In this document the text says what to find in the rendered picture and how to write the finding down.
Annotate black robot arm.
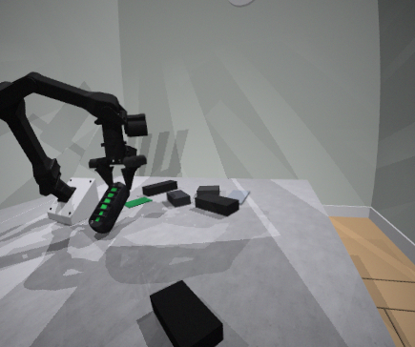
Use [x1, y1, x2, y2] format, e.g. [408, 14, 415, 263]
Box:
[0, 71, 148, 203]

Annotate dark grey switch panel with green rocker switches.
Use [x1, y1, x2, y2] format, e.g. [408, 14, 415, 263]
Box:
[89, 182, 130, 234]

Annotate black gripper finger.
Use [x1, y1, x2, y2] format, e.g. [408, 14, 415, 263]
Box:
[121, 166, 141, 190]
[94, 166, 114, 186]

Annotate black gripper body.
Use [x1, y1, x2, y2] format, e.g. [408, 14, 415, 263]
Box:
[88, 138, 147, 169]

